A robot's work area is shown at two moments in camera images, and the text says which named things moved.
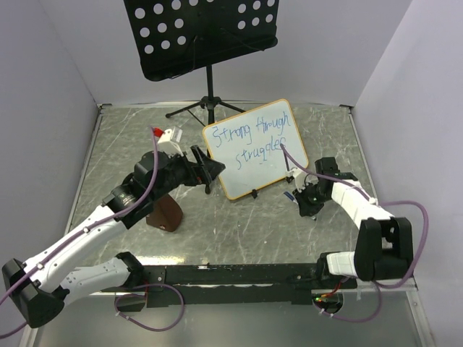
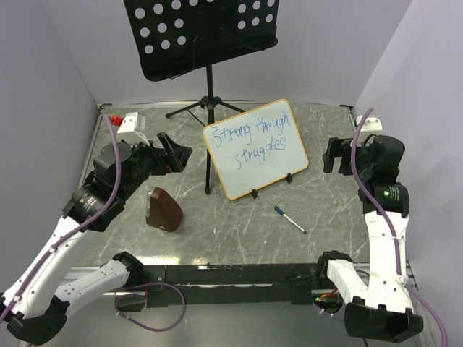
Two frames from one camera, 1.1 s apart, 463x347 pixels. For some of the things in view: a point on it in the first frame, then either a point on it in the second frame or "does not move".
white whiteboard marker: [291, 196] → [280, 211]
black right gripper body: [311, 198] → [364, 168]
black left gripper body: [180, 171] → [146, 160]
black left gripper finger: [215, 171] → [177, 163]
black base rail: [237, 284] does not move
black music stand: [171, 37] does not move
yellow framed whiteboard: [249, 147] does not move
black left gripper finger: [207, 162] → [182, 153]
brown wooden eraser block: [167, 213] does not move
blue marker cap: [290, 196] → [278, 210]
